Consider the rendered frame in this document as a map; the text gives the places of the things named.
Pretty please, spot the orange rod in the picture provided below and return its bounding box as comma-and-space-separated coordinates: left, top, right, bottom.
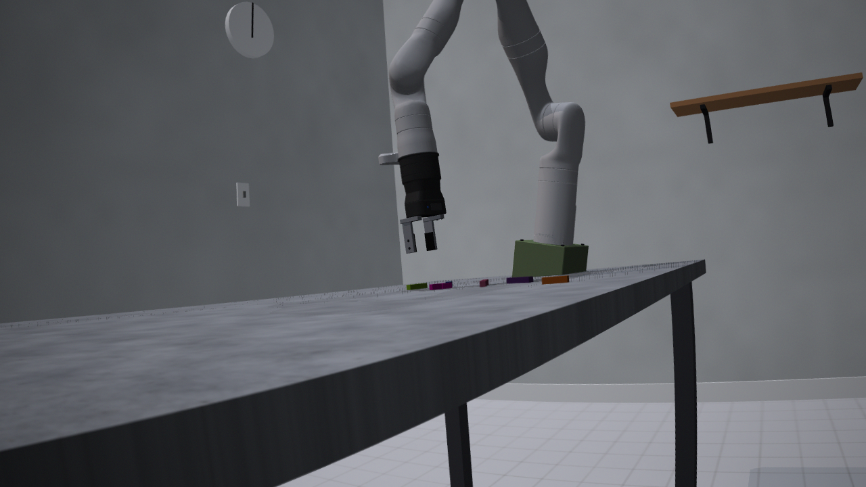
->
542, 275, 569, 284

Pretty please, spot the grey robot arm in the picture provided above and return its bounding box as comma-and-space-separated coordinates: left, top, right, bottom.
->
389, 0, 585, 246

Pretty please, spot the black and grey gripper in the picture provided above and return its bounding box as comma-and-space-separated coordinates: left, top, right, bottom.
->
378, 127, 447, 254

